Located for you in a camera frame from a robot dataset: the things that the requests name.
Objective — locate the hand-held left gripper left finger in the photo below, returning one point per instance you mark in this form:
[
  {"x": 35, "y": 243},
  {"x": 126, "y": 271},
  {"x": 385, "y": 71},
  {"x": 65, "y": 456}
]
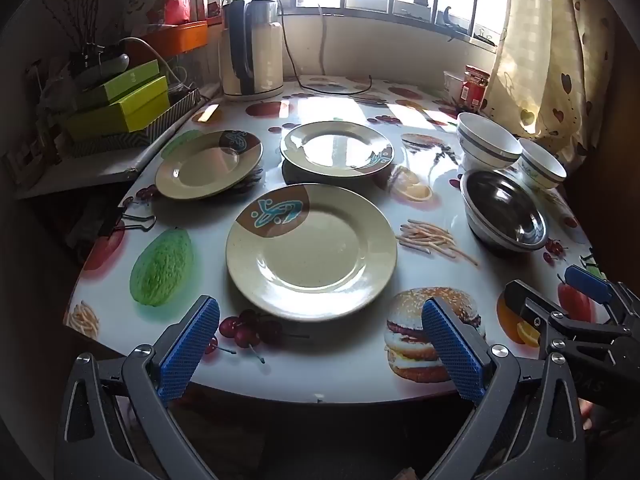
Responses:
[{"x": 192, "y": 345}]

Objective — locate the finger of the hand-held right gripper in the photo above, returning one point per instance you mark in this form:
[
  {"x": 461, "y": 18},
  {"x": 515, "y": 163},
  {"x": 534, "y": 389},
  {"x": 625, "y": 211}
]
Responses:
[
  {"x": 530, "y": 305},
  {"x": 587, "y": 280}
]

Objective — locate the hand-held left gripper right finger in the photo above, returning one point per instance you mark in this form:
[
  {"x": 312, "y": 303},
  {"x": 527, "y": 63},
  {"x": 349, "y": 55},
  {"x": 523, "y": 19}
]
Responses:
[{"x": 452, "y": 350}]

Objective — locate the stainless steel bowl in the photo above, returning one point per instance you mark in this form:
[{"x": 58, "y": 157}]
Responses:
[{"x": 505, "y": 215}]

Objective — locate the small white bowl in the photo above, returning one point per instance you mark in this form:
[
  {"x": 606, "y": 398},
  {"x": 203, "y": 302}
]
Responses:
[{"x": 542, "y": 165}]

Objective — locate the beige plate with brown patch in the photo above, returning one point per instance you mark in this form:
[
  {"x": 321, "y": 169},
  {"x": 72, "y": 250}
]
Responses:
[
  {"x": 335, "y": 147},
  {"x": 320, "y": 255},
  {"x": 200, "y": 170}
]

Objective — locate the large white bowl blue-grey band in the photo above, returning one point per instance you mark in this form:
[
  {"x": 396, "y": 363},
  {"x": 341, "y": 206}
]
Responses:
[{"x": 487, "y": 135}]

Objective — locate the black binder clip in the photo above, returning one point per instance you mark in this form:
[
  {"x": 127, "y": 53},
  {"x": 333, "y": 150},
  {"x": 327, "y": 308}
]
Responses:
[
  {"x": 592, "y": 266},
  {"x": 135, "y": 222}
]

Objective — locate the food print tablecloth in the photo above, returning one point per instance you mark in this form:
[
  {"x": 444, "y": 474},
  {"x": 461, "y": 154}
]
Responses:
[{"x": 165, "y": 265}]

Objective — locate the dark wooden cabinet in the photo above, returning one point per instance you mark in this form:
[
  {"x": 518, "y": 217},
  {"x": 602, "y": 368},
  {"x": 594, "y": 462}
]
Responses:
[{"x": 620, "y": 160}]

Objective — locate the white side board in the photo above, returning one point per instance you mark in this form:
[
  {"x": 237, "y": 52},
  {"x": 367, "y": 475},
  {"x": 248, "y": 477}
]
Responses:
[{"x": 90, "y": 170}]

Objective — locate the glass jar with red lid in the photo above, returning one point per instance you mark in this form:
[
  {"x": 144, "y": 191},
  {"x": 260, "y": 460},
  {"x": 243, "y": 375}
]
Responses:
[{"x": 475, "y": 87}]

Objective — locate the white plastic tub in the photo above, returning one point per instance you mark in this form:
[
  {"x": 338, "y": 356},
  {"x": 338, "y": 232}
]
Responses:
[{"x": 452, "y": 87}]

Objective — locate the striped tray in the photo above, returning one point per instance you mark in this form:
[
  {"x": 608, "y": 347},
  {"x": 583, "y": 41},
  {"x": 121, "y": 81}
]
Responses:
[{"x": 170, "y": 115}]

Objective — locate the cream curtain with heart print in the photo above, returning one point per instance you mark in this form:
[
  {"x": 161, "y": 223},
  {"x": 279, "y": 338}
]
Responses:
[{"x": 550, "y": 50}]

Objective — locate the lime green box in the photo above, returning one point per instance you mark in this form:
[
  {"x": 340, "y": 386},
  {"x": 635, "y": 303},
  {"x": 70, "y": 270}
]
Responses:
[{"x": 125, "y": 115}]

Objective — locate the binder clips on window sill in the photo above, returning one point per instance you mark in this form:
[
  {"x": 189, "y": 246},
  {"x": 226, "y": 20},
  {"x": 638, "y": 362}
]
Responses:
[{"x": 487, "y": 35}]

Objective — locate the black window hook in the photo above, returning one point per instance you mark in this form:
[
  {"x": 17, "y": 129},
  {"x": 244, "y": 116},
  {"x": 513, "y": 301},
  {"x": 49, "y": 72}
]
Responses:
[{"x": 452, "y": 22}]

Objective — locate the cream and steel electric kettle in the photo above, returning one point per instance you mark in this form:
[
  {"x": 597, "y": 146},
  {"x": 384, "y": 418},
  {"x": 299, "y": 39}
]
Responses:
[{"x": 260, "y": 55}]

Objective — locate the orange shelf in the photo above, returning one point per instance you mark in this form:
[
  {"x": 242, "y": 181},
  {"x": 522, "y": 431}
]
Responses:
[{"x": 185, "y": 40}]

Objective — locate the window with metal bars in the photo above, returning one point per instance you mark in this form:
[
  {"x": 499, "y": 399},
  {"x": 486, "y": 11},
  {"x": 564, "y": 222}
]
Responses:
[{"x": 350, "y": 5}]

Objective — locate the dried branches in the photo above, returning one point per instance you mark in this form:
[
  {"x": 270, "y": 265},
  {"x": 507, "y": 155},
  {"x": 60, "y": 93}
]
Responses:
[{"x": 85, "y": 10}]

